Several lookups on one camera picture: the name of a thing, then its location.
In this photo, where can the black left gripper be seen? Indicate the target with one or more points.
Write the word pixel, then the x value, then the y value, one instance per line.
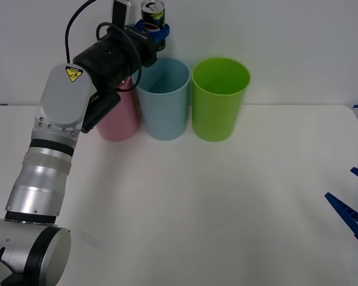
pixel 146 47

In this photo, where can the black and green drink can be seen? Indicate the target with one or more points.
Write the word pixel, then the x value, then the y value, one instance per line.
pixel 153 15

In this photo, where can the silver and black left arm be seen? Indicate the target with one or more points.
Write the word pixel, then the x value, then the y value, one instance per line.
pixel 59 101

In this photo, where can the pale blue plastic bin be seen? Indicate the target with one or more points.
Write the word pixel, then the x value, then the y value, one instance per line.
pixel 165 113

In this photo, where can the pink plastic bin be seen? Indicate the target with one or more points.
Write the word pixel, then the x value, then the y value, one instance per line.
pixel 119 119

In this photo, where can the green plastic bin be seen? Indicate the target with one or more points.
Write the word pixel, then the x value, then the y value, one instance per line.
pixel 216 116

